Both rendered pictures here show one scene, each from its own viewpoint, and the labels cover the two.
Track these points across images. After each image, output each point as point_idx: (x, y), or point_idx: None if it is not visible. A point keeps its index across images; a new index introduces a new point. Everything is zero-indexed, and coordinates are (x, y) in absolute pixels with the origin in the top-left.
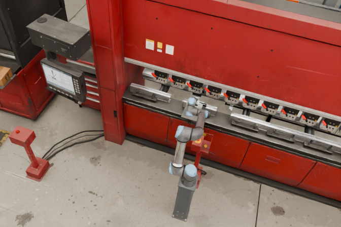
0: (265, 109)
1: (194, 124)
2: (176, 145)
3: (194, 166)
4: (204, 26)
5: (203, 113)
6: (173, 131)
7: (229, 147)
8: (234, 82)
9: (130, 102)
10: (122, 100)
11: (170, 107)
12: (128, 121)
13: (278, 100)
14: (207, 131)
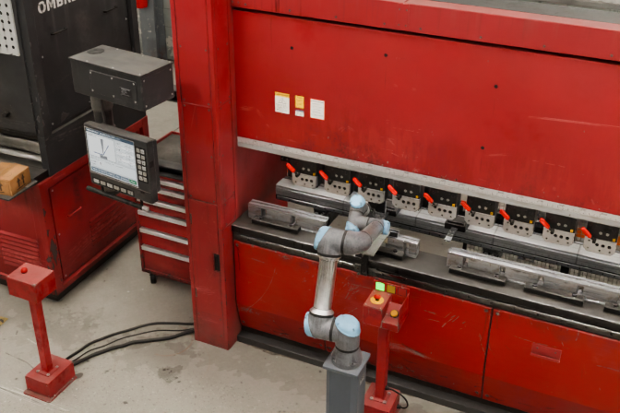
0: (509, 225)
1: (374, 276)
2: (318, 268)
3: (355, 319)
4: (374, 53)
5: (377, 221)
6: (334, 303)
7: (450, 330)
8: (442, 166)
9: (246, 236)
10: (232, 232)
11: None
12: (244, 289)
13: (531, 199)
14: None
